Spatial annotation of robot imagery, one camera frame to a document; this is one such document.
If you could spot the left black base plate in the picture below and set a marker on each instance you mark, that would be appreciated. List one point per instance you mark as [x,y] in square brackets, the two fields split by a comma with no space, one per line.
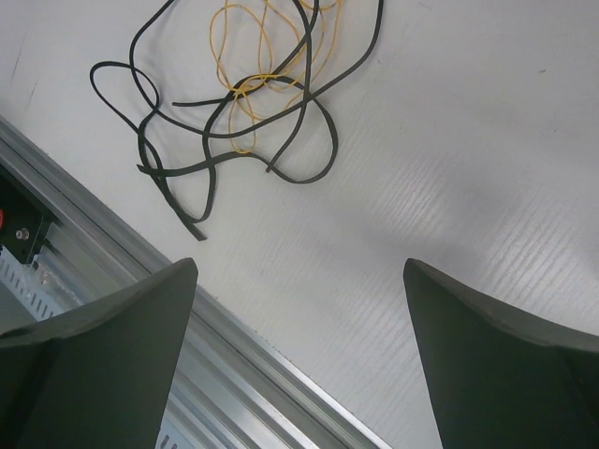
[25,221]

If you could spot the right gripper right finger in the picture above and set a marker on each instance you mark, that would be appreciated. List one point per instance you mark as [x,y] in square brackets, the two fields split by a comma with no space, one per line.
[498,376]

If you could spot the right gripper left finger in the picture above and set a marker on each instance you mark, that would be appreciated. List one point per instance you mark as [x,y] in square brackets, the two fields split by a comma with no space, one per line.
[97,376]

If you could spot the white slotted cable duct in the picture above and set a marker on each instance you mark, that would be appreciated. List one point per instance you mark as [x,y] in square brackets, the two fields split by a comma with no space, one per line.
[19,281]

